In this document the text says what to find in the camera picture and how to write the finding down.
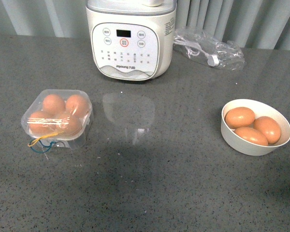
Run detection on white blender with glass jar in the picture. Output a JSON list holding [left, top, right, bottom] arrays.
[[86, 0, 177, 81]]

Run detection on brown egg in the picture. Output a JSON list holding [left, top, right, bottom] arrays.
[[253, 116, 281, 145], [27, 111, 55, 135], [55, 112, 82, 136], [42, 94, 65, 115], [66, 94, 89, 118], [234, 127, 268, 146], [225, 107, 255, 129]]

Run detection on yellow blue elastic string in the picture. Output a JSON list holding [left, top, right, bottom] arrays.
[[27, 131, 59, 153]]

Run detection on clear plastic bag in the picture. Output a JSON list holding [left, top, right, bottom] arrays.
[[174, 27, 245, 71]]

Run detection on brown egg in bowl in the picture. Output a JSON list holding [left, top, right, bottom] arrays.
[[225, 107, 255, 129], [234, 127, 268, 146], [253, 116, 281, 145]]

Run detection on clear plastic egg box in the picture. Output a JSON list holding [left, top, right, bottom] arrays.
[[21, 89, 93, 153]]

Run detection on white bowl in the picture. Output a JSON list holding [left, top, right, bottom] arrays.
[[220, 99, 290, 156]]

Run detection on white power cable with plug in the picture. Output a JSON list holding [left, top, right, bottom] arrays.
[[173, 36, 219, 67]]

